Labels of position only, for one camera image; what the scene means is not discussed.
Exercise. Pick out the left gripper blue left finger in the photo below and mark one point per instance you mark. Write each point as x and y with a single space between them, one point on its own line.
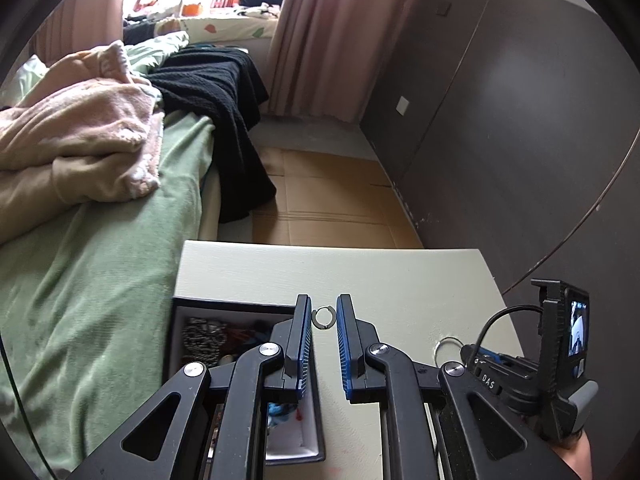
293 335

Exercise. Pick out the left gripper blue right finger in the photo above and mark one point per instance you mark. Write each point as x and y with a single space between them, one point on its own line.
362 383

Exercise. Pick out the black jewelry box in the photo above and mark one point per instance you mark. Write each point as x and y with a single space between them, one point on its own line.
232 341

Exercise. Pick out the person's hand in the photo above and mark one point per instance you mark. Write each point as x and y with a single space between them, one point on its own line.
577 455

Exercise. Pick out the large silver hoop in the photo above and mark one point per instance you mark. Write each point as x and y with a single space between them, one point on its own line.
447 349

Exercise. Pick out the cardboard floor sheets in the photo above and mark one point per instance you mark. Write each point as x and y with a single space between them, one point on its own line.
326 200

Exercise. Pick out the green bed sheet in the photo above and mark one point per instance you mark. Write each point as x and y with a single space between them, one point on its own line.
85 302

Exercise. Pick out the black knitted blanket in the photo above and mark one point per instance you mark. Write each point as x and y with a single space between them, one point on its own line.
222 84

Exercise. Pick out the pink fleece blanket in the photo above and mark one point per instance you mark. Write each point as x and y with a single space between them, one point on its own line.
89 131

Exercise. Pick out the patterned windowsill cloth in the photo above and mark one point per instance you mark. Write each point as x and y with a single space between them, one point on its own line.
221 27

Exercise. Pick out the right pink curtain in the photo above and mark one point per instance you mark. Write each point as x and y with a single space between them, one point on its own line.
326 54

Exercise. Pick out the pink curtain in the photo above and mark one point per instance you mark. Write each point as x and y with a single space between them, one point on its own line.
326 54
77 25

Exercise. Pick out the left pink curtain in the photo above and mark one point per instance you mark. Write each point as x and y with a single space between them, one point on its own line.
77 25

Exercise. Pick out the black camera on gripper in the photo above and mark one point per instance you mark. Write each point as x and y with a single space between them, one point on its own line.
578 330

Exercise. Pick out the white wall socket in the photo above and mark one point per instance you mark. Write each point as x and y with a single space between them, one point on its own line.
402 106

